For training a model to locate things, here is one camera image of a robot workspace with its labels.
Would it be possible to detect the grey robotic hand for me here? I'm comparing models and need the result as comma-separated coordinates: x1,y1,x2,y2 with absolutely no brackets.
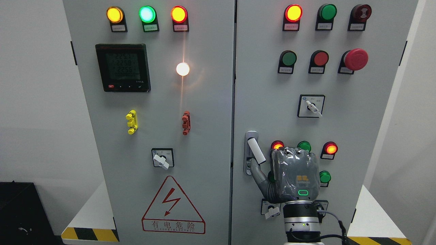
251,147,321,204

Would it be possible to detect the silver cabinet door handle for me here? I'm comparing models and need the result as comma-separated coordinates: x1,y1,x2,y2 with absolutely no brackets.
244,130,266,176

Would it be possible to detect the right grey cabinet door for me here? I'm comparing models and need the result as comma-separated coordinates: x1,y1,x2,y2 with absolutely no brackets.
231,0,418,245

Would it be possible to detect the grey cabinet door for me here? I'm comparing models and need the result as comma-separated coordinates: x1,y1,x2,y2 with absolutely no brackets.
63,0,235,245
231,0,418,245

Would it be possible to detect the left grey cabinet door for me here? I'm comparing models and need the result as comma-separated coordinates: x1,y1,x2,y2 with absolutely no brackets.
63,0,235,245

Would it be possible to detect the lower right green push button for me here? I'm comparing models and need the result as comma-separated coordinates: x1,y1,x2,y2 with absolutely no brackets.
319,170,332,187

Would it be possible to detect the lower green lamp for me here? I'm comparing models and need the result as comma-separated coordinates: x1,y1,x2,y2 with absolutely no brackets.
297,141,312,152

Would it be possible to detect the lit red lamp lower left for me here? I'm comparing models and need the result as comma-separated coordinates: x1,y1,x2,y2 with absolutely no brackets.
270,141,284,156

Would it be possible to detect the lit red lamp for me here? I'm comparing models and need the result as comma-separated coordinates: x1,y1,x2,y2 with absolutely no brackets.
320,141,338,160
282,4,303,31
270,141,284,156

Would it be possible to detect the lit red lamp lower right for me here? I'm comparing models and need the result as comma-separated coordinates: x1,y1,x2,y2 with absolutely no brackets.
320,141,338,160

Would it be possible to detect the upper green push button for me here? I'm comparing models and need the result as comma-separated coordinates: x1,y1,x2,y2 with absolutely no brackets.
278,50,297,74

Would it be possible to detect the upper red push button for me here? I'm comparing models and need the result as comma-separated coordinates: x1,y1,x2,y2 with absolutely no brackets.
308,50,329,74

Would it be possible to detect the red electric hazard warning sticker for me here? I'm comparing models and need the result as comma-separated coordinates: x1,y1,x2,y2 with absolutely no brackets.
142,176,206,234

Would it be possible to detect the red emergency stop button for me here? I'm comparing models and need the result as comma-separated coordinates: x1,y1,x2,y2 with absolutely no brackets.
338,48,369,75

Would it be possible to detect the white lit indicator lamp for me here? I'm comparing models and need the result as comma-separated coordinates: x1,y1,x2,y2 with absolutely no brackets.
176,62,190,77

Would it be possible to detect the top right lit red lamp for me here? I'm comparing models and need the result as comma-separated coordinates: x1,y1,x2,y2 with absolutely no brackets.
282,4,303,31

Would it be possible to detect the top right green lamp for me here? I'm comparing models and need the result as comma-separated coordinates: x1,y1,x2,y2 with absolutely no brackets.
315,3,337,31

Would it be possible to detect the dark red buzzer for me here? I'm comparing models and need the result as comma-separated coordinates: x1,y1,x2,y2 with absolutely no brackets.
347,4,372,31

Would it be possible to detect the orange lit indicator lamp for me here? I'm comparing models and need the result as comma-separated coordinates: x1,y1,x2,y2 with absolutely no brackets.
170,5,189,32

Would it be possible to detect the black digital power meter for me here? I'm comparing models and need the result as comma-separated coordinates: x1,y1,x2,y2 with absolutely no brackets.
95,44,151,93

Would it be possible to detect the white platform with hazard stripes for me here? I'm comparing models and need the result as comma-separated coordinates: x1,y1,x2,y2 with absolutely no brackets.
61,181,120,245

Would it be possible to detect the green lit indicator lamp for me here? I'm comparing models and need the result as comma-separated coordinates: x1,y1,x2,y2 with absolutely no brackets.
138,5,159,32

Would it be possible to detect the yellow lit indicator lamp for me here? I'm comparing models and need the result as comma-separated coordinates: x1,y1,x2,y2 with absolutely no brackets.
106,6,128,32

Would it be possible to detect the black box at left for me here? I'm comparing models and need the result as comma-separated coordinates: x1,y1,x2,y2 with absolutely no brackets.
0,181,57,245

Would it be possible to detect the black rotary selector switch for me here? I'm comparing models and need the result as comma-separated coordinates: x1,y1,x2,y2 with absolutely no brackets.
313,200,329,210

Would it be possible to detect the bottom white selector switch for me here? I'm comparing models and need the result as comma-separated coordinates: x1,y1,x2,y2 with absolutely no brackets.
261,198,281,220

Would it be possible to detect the upper right white selector switch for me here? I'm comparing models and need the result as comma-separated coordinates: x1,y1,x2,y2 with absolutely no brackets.
297,94,325,118

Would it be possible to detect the left door white selector switch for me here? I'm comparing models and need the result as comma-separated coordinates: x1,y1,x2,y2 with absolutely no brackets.
151,148,174,169

